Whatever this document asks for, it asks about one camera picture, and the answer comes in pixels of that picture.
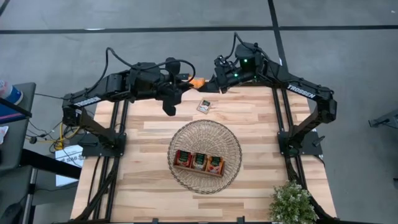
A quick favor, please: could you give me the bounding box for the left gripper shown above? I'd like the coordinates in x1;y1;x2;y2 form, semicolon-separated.
155;76;195;117

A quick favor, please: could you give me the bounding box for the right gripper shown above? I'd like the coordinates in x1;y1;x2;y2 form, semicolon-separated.
198;55;259;94

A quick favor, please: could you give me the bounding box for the orange peach tea packet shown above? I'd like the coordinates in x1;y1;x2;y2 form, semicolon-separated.
207;155;225;175
189;77;206;90

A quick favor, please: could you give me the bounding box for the beige green-banded tea packet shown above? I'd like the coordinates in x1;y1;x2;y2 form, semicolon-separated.
192;152;208;170
196;99;213;114

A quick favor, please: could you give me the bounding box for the red strawberry tea packet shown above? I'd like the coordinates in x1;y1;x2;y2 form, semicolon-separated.
175;150;193;168

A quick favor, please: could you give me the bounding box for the wooden three-compartment box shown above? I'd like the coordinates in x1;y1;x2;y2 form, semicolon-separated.
173;149;226;178

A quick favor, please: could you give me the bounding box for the round woven placemat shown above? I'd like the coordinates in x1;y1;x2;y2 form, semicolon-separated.
167;119;243;194

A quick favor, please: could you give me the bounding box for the white printed cardboard box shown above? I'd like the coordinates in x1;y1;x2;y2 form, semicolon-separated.
55;144;85;187

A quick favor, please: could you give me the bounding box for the potted white-flowered plant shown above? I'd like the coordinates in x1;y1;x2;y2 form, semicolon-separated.
269;181;320;224

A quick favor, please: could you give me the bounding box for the black floor beam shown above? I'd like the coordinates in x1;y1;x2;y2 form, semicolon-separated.
20;148;82;180

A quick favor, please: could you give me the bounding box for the black slanted bar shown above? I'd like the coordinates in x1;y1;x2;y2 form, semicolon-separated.
0;98;34;119

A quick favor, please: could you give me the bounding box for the blue and white container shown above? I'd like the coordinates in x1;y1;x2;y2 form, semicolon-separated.
0;79;24;106

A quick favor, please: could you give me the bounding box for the black floor stand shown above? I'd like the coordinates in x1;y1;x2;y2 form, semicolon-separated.
368;108;398;128

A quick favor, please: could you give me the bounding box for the grey side desk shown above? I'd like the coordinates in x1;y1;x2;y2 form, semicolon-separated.
0;82;37;172

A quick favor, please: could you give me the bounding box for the grey low desk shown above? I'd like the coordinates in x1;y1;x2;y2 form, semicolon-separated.
0;164;35;224

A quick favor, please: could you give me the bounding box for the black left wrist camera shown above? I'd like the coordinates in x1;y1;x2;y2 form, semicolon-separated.
164;57;182;77

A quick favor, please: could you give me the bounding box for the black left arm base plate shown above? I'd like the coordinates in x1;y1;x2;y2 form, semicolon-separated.
77;132;127;157

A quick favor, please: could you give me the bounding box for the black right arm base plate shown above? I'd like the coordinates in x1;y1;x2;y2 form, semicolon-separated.
278;130;324;156

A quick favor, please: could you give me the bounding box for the black aluminium table frame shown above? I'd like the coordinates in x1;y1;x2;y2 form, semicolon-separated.
73;80;338;224

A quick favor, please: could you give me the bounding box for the yellow cable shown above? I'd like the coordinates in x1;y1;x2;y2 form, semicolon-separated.
51;123;80;151

